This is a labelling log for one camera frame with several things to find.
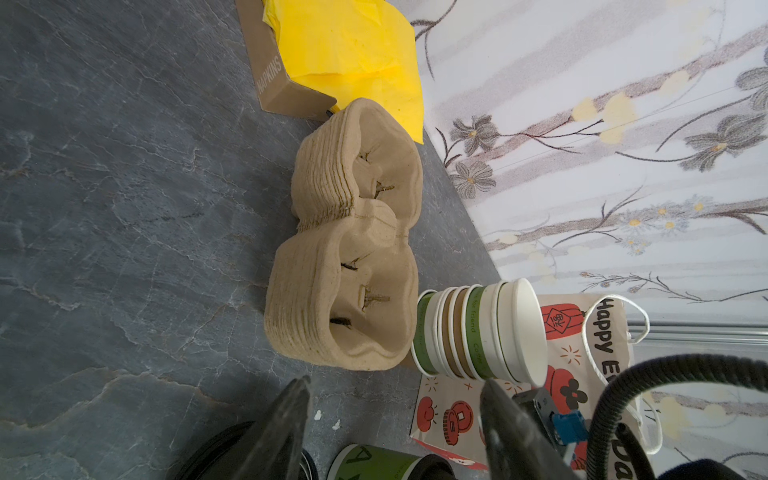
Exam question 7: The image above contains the yellow napkin stack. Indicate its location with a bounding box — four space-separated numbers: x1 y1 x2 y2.
263 1 424 144

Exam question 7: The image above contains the black plastic cup lid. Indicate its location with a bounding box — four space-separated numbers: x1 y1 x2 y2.
405 454 456 480

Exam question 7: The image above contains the stack of black cup lids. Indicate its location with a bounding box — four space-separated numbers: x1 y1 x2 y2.
174 421 319 479

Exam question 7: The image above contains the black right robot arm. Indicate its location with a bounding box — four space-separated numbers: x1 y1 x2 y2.
585 354 767 479

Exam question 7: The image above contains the stack of pulp cup carriers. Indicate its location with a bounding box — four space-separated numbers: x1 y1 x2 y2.
264 99 423 371

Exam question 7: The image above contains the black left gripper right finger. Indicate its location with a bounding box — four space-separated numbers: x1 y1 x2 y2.
480 381 578 479

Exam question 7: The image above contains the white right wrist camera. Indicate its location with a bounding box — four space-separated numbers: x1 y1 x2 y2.
512 388 589 463

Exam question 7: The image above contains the stack of paper cups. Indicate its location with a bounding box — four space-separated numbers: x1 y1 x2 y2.
404 279 548 388

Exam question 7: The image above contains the green paper coffee cup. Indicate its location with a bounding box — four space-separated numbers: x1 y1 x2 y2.
327 444 420 480

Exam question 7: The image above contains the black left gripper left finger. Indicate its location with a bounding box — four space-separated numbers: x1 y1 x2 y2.
200 376 311 479

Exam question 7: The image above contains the brown cardboard napkin box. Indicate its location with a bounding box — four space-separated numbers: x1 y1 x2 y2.
235 0 336 122

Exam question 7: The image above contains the red white paper gift bag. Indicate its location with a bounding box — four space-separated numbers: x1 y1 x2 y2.
408 279 645 470

